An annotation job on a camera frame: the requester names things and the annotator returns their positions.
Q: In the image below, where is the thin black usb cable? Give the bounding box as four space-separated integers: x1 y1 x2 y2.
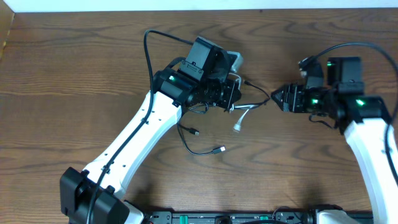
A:
234 80 272 108

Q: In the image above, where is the white usb cable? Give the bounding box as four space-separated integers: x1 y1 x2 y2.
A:
228 72 262 133

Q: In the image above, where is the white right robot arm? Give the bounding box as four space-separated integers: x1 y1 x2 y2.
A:
271 83 397 223

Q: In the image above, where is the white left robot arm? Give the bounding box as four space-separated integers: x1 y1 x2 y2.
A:
60 68 241 223

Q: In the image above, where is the black right camera cable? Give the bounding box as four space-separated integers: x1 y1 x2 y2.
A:
300 42 398 187

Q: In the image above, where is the black camera cable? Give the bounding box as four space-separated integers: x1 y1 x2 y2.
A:
300 42 398 187
86 29 195 224

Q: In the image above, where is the black left camera cable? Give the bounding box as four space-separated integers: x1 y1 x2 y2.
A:
86 29 195 224

